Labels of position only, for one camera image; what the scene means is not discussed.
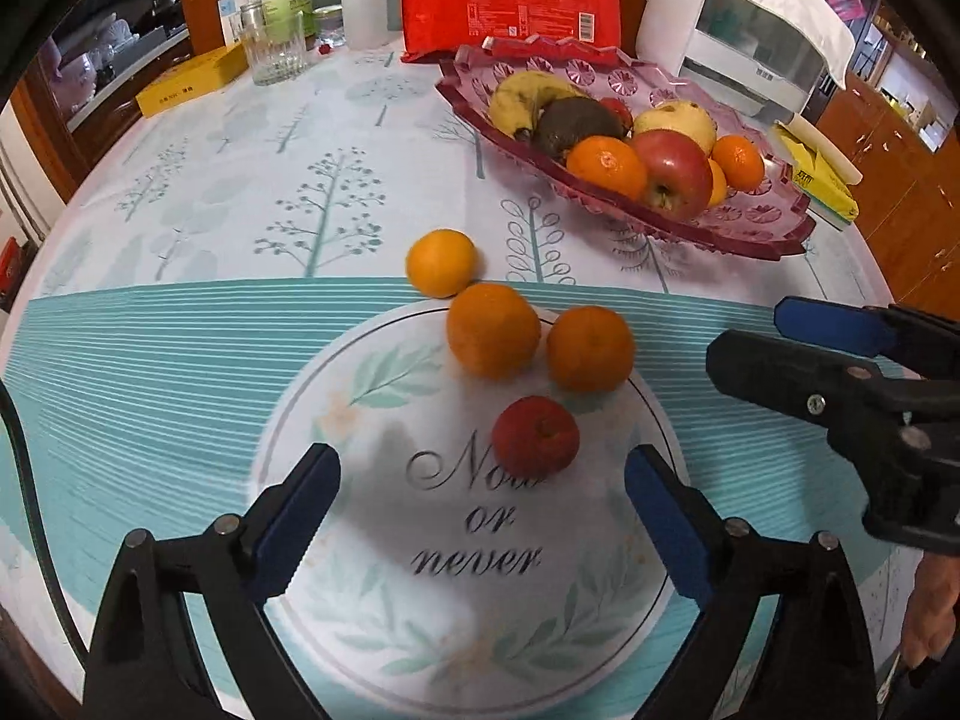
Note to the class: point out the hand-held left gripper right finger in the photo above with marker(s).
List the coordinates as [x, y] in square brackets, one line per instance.
[667, 525]

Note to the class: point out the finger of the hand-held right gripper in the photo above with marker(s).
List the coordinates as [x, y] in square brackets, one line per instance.
[825, 322]
[787, 375]

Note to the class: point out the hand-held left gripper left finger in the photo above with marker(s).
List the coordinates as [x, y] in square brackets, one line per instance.
[289, 532]

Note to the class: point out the pink glass fruit tray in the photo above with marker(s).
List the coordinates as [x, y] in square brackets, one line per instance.
[750, 225]

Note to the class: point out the small red fruit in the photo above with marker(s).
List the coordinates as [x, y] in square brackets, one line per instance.
[536, 435]
[616, 110]

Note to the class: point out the yellow pear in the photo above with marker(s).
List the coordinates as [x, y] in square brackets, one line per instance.
[679, 120]

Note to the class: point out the spotted yellow banana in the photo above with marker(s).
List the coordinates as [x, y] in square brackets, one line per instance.
[517, 101]

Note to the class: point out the person's right forearm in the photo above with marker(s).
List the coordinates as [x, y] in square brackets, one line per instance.
[934, 607]

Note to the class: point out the yellow packet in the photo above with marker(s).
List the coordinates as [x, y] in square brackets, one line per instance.
[817, 180]

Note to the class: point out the white rolled paper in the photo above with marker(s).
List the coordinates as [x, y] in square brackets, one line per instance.
[821, 146]

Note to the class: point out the red yellow apple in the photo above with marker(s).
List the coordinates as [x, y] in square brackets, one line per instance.
[671, 172]

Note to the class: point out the white countertop appliance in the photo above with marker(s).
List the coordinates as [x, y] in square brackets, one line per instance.
[757, 52]

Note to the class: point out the small yellowish orange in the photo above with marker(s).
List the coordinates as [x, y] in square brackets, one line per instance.
[441, 262]

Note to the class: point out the dark brown avocado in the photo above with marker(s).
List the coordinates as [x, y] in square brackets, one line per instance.
[574, 127]

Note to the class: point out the white paper towel roll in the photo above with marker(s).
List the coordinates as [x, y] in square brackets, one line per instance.
[675, 7]

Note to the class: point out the red plastic package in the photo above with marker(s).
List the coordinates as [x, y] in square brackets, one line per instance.
[510, 0]

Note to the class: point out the yellow cardboard box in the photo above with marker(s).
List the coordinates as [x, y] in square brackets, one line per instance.
[191, 79]

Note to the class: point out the ribbed drinking glass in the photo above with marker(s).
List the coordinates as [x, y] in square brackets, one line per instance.
[274, 60]

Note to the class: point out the small glass jar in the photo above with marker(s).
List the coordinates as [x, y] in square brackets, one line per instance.
[330, 24]

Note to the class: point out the white and blue box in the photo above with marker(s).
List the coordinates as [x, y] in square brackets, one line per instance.
[232, 7]

